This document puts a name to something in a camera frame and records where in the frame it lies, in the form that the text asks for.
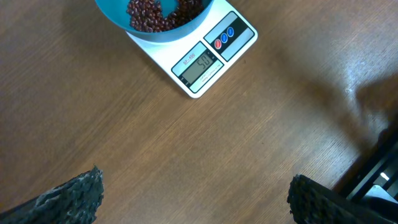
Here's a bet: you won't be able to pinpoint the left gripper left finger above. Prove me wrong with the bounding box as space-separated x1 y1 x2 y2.
1 166 104 224

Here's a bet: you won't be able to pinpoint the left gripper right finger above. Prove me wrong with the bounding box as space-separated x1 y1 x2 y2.
287 175 395 224

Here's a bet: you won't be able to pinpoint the white digital kitchen scale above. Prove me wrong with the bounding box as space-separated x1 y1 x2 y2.
129 0 258 98

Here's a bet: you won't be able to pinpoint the blue plastic bowl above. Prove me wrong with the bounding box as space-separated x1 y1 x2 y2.
95 0 214 42

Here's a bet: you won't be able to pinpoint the red beans in bowl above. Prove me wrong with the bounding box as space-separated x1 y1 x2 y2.
126 0 205 34

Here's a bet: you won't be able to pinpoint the black metal frame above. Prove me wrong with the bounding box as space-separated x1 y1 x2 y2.
332 127 398 222

